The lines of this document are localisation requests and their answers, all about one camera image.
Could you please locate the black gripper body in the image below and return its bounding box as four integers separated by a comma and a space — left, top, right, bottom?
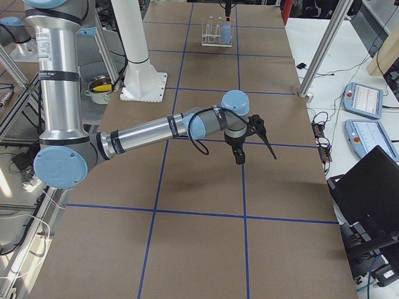
224, 135, 246, 164

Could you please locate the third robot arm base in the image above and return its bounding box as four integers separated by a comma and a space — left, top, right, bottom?
1, 17, 38, 63

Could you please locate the lower teach pendant tablet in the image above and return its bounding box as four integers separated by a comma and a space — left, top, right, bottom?
344, 120, 398, 162

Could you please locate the black orange power strip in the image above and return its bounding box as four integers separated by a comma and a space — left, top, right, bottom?
311, 122, 332, 164

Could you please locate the aluminium frame post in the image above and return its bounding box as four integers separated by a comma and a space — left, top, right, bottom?
297, 0, 362, 103

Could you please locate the white enamel pot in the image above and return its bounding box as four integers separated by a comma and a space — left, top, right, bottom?
84, 75, 113, 105

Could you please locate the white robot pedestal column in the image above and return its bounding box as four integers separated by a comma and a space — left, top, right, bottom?
112, 0, 168, 103

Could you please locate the black laptop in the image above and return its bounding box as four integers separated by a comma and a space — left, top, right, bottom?
327, 146, 398, 251

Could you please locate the teach pendant tablet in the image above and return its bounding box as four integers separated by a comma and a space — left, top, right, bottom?
343, 82, 383, 120
344, 120, 398, 162

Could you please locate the light blue plastic cup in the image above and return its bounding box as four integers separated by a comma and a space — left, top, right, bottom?
219, 24, 232, 44

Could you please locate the white wire cup holder rack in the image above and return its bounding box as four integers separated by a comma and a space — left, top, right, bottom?
201, 16, 233, 48

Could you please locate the small black device on table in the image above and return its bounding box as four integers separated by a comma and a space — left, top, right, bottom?
296, 63, 307, 69

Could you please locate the upper teach pendant tablet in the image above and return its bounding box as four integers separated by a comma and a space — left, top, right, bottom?
343, 82, 383, 120

